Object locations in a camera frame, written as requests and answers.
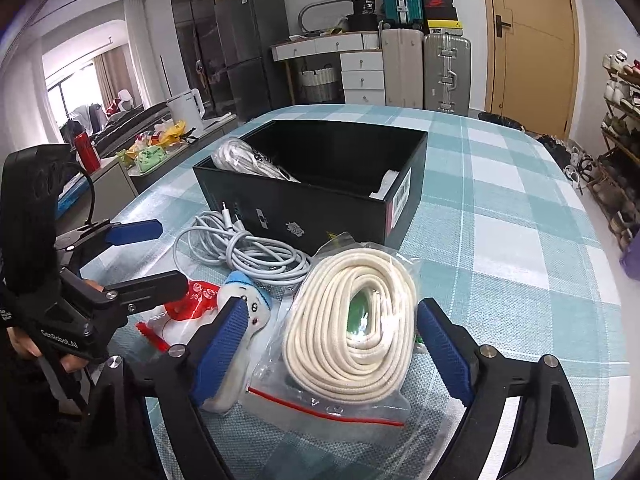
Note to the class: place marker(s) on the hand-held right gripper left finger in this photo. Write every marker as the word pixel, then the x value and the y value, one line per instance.
pixel 220 355

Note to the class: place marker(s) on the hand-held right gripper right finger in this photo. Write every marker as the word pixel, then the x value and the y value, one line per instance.
pixel 442 355

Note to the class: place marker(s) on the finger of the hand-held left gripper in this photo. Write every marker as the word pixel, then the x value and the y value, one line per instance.
pixel 135 230
pixel 150 285

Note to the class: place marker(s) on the red white plastic bag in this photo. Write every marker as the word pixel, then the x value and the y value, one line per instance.
pixel 195 300

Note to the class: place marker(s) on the blue white plush toy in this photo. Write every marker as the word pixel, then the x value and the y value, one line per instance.
pixel 255 300

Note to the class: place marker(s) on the green medicine packet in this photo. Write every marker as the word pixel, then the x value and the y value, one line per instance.
pixel 359 315

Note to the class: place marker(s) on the black cardboard box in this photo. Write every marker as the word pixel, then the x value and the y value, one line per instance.
pixel 300 210

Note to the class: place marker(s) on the person's left hand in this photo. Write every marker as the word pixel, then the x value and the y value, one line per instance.
pixel 20 342

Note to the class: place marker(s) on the grey side cabinet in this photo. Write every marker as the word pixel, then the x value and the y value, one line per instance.
pixel 117 187

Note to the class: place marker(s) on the green snack packet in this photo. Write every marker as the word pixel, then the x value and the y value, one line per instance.
pixel 150 159

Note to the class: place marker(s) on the red bottle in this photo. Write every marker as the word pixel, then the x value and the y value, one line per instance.
pixel 86 152

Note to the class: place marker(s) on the yellow plastic bag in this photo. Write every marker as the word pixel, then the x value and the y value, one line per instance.
pixel 172 132

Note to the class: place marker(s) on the dark sofa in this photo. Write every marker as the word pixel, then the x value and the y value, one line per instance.
pixel 135 122

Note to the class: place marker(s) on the hanging clothes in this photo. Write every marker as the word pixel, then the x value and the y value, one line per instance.
pixel 82 120

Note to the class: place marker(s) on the white electric kettle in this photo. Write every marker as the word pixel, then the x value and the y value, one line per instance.
pixel 182 107

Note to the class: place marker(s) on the teal checked tablecloth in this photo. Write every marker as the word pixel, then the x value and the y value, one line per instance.
pixel 500 210

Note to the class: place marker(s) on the brown curtain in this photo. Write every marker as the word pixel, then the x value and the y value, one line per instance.
pixel 110 75

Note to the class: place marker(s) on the white curtain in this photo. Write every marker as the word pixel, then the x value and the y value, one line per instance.
pixel 136 50

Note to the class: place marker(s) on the dark glass wardrobe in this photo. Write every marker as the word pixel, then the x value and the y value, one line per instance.
pixel 200 35

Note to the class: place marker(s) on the purple cloth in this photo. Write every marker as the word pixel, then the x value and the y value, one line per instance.
pixel 632 260

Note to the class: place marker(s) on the grey refrigerator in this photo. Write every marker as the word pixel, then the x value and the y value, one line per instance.
pixel 255 50

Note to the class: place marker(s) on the woven laundry basket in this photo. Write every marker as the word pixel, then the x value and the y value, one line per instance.
pixel 320 85

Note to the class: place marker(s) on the pile of shoes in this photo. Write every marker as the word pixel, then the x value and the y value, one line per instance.
pixel 575 160

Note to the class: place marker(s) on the black trash bag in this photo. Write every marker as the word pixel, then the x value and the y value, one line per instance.
pixel 500 121

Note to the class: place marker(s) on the white desk with drawers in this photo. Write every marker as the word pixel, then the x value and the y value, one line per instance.
pixel 362 62

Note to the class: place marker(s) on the silver suitcase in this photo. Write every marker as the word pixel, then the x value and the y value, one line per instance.
pixel 447 70

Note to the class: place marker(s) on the beige suitcase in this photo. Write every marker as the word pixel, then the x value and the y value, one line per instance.
pixel 402 67

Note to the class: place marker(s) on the wooden shoe rack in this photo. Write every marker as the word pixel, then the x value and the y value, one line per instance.
pixel 620 125

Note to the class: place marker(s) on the black storage box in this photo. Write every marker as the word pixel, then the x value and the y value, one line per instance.
pixel 362 22

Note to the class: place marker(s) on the yellow wooden door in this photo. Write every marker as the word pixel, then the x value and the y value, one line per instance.
pixel 535 50

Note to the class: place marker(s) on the black gift bag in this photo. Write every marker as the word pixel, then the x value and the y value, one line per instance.
pixel 367 5

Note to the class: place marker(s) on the stack of shoe boxes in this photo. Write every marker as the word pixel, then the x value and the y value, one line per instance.
pixel 440 5

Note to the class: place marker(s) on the chrome tube frame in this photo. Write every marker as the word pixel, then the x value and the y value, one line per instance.
pixel 302 15

